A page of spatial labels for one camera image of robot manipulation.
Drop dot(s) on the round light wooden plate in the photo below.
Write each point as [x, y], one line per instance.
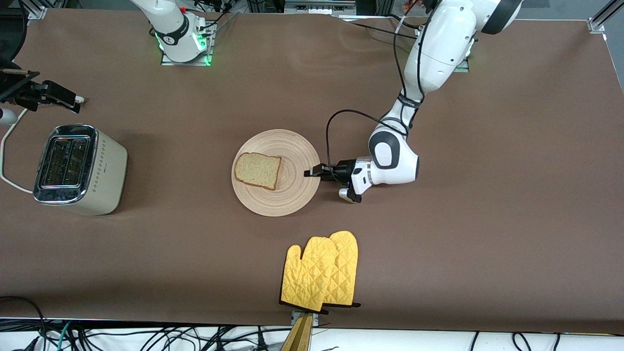
[292, 195]

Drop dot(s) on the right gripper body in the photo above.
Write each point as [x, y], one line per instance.
[25, 92]

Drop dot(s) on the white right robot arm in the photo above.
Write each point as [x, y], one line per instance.
[168, 24]

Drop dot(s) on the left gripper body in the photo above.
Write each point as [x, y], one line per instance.
[342, 170]

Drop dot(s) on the small metal post bracket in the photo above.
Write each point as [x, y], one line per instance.
[316, 319]

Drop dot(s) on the brown table cover cloth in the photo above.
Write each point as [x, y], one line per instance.
[487, 243]

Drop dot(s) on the brown crusted bread slice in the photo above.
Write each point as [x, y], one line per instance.
[257, 170]

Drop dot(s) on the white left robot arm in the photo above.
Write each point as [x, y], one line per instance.
[438, 48]

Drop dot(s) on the wooden camera post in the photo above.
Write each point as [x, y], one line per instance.
[298, 339]

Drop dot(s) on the cream and chrome toaster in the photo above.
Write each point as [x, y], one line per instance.
[105, 170]

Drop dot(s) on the yellow quilted oven mitt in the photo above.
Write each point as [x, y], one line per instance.
[346, 268]
[307, 278]

